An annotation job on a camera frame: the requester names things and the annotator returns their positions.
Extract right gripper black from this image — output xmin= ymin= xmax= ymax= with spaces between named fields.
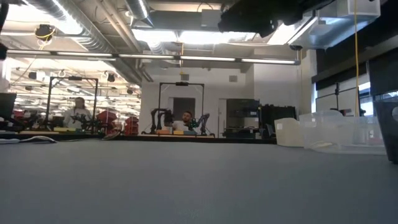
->
xmin=217 ymin=0 xmax=280 ymax=39

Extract dark black metal spoon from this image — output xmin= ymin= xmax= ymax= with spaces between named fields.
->
xmin=0 ymin=135 xmax=58 ymax=145

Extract black equipment cases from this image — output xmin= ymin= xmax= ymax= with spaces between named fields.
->
xmin=259 ymin=105 xmax=297 ymax=138

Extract black shelf cabinet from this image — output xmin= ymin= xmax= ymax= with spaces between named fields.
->
xmin=225 ymin=98 xmax=261 ymax=138

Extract long ceiling light bar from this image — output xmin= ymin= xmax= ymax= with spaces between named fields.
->
xmin=6 ymin=49 xmax=302 ymax=65

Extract seated person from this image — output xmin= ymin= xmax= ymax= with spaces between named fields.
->
xmin=172 ymin=111 xmax=194 ymax=132

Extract black tripod stand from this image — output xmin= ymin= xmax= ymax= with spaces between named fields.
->
xmin=333 ymin=81 xmax=341 ymax=110

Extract white plastic bin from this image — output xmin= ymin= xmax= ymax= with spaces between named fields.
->
xmin=274 ymin=117 xmax=305 ymax=147

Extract clear plastic bin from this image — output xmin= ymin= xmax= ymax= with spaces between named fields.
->
xmin=298 ymin=109 xmax=387 ymax=156

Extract red storage bin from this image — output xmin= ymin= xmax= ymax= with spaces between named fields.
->
xmin=123 ymin=116 xmax=140 ymax=136
xmin=95 ymin=110 xmax=118 ymax=131

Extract blue-grey table mat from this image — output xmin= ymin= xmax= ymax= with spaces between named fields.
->
xmin=0 ymin=138 xmax=398 ymax=224

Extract black plastic bin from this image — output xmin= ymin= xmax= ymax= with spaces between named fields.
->
xmin=372 ymin=95 xmax=398 ymax=165

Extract standing person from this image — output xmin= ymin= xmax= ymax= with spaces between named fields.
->
xmin=63 ymin=96 xmax=93 ymax=130

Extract black round ceiling device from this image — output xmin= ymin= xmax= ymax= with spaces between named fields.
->
xmin=33 ymin=24 xmax=58 ymax=42

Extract dark computer monitor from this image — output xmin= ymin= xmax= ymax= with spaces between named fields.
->
xmin=0 ymin=92 xmax=17 ymax=121

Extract rectangular grey air duct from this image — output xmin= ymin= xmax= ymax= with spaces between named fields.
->
xmin=287 ymin=0 xmax=382 ymax=50

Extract black robot station frame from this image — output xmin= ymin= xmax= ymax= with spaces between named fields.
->
xmin=158 ymin=82 xmax=205 ymax=135
xmin=45 ymin=75 xmax=100 ymax=131

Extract black aluminium table frame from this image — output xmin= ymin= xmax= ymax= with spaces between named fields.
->
xmin=0 ymin=133 xmax=277 ymax=144

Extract round silver air duct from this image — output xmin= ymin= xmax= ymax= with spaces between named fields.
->
xmin=24 ymin=0 xmax=147 ymax=85

